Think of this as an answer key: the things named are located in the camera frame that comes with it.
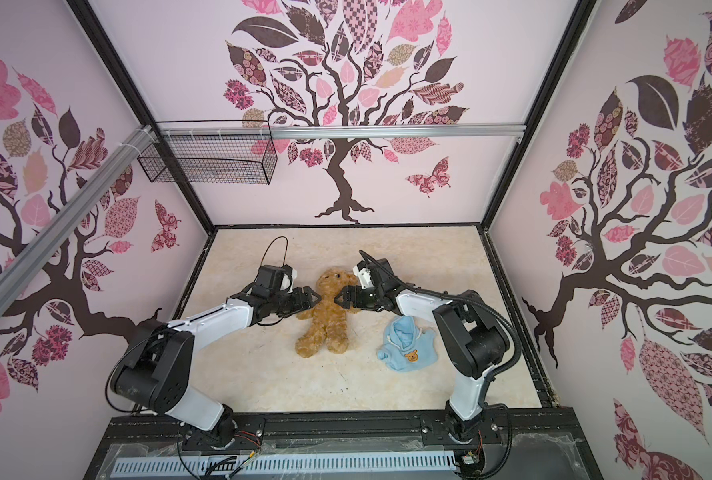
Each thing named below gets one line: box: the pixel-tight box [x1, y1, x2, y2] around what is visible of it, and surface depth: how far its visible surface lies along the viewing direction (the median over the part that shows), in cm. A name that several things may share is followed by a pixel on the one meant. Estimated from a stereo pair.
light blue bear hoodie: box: [378, 315, 439, 373], surface depth 87 cm
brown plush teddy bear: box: [296, 268, 362, 358], surface depth 89 cm
